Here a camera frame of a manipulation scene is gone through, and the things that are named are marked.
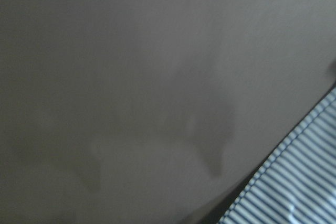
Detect navy white striped polo shirt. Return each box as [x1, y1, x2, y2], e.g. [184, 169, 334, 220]
[219, 89, 335, 223]

